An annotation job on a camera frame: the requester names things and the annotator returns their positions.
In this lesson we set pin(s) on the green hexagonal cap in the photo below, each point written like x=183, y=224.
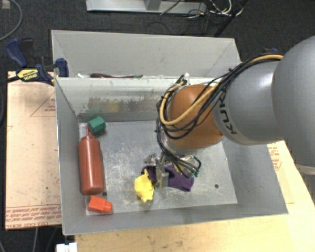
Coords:
x=96, y=125

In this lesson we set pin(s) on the purple cloth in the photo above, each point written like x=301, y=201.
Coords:
x=179, y=181

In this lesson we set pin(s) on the yellow toy animal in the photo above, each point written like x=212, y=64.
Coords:
x=144, y=188

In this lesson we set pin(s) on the red-brown squeeze bottle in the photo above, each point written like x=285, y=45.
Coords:
x=90, y=164

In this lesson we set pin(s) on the grey metal bin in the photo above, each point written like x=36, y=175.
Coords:
x=126, y=151

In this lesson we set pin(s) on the orange plastic block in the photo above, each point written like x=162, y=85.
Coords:
x=98, y=204

